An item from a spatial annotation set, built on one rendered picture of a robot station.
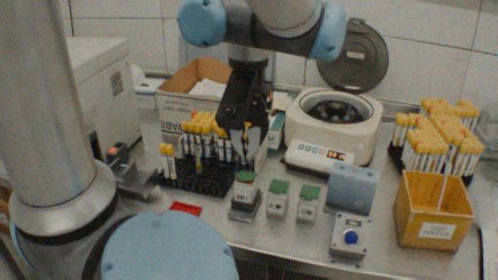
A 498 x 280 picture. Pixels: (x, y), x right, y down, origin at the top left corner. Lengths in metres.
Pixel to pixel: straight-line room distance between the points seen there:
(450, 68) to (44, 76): 1.12
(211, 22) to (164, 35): 0.89
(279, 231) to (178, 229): 0.44
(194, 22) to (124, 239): 0.29
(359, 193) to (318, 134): 0.20
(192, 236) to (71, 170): 0.12
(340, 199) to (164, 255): 0.54
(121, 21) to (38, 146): 1.17
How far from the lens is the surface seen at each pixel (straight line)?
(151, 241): 0.33
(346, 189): 0.77
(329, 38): 0.44
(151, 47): 1.40
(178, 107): 1.00
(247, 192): 0.74
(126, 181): 0.84
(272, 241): 0.73
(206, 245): 0.32
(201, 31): 0.49
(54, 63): 0.29
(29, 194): 0.35
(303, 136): 0.91
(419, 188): 0.84
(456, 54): 1.21
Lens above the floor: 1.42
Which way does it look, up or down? 32 degrees down
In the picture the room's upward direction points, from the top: straight up
